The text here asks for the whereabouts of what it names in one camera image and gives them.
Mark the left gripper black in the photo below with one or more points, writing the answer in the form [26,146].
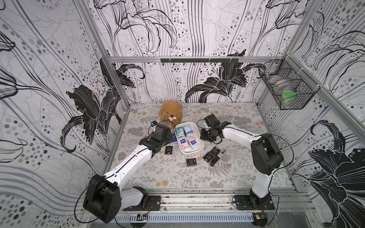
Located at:
[169,137]

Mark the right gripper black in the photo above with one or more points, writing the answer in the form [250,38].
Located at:
[207,134]

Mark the blue Tempo tissue pack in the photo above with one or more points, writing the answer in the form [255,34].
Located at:
[174,138]

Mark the teal cartoon tissue pack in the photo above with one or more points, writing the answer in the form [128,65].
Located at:
[179,132]

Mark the pink Tempo tissue pack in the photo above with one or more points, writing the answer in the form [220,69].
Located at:
[183,143]

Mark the black long tissue pack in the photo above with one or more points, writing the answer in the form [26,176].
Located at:
[211,154]

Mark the light blue tissue pack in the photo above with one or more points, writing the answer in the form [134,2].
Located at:
[188,130]

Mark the grey black stapler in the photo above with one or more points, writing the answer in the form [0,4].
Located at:
[217,158]

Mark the black square tissue pack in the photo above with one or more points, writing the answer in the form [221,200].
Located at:
[191,162]

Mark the white blue tissue pack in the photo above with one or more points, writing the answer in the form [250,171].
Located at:
[193,142]

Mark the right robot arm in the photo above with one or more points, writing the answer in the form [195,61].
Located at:
[266,154]

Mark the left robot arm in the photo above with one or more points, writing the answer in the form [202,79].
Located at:
[106,194]

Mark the white plastic storage box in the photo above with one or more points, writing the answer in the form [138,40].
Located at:
[190,151]

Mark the brown teddy bear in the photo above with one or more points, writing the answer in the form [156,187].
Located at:
[172,111]

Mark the green lidded cup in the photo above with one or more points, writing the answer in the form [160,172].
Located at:
[287,98]

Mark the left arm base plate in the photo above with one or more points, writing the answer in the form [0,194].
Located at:
[151,203]

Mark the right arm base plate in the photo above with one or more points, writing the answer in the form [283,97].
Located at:
[251,202]

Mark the black wire basket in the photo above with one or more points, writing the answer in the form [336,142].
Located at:
[280,75]

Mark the white slotted cable duct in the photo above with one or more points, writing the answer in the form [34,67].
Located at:
[185,217]

